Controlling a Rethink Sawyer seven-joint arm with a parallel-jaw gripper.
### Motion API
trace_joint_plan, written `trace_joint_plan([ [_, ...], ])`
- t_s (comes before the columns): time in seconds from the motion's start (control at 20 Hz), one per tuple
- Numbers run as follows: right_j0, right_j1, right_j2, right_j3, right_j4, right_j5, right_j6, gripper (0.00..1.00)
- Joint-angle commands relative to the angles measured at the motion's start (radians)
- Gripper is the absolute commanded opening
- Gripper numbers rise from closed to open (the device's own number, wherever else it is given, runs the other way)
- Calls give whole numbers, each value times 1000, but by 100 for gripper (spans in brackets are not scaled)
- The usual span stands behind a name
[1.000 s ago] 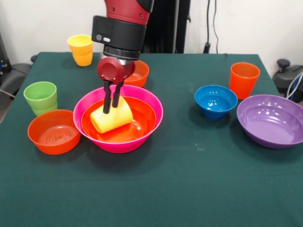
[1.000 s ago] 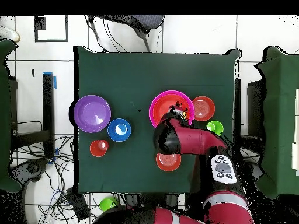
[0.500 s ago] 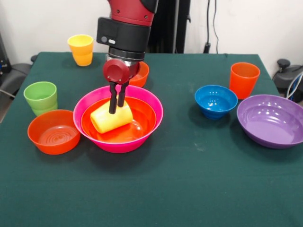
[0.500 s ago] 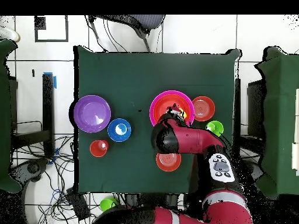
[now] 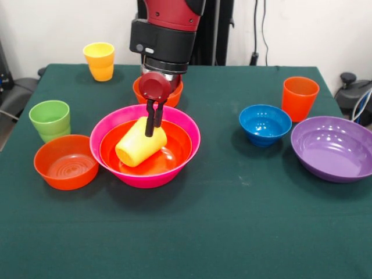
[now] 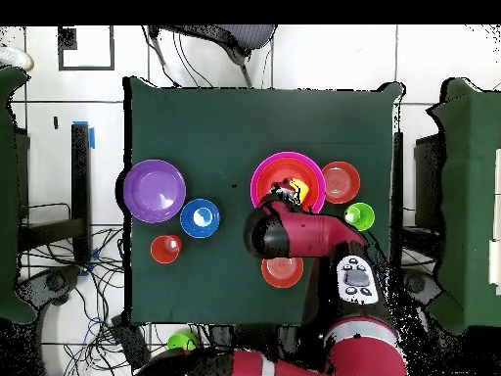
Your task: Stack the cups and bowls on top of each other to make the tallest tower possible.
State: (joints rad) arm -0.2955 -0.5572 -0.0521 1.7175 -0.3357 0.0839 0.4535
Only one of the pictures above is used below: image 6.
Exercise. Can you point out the yellow plastic cup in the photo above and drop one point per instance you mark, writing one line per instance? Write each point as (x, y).
(301, 188)

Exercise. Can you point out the large pink plastic bowl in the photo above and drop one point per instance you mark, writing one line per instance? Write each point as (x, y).
(254, 184)

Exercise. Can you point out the blue plastic bowl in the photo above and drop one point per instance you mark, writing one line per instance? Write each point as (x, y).
(200, 218)

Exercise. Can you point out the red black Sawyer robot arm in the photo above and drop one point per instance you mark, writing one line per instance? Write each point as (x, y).
(313, 235)

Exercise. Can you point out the grey office chair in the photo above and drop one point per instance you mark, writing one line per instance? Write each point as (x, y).
(242, 37)

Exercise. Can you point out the large orange plastic bowl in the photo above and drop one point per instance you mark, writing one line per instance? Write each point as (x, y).
(282, 168)

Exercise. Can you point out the orange plastic cup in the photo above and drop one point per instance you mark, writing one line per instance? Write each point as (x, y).
(162, 252)

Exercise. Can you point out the small orange plastic bowl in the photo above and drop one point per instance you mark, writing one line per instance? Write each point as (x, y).
(340, 182)
(282, 274)

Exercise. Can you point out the dark green table cloth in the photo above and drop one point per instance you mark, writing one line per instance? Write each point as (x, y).
(254, 125)

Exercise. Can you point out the black metal post frame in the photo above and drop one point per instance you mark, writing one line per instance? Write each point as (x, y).
(81, 176)

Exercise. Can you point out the purple plastic bowl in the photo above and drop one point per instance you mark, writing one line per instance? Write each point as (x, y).
(154, 192)

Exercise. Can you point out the black floor box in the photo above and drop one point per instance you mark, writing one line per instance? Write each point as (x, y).
(131, 344)

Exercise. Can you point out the person's foot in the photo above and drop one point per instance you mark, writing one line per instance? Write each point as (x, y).
(13, 58)

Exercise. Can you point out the dark green side cloth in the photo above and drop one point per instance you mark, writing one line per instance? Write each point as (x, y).
(469, 196)
(8, 196)

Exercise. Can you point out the green plastic cup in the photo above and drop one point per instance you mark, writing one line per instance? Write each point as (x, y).
(362, 219)
(178, 340)

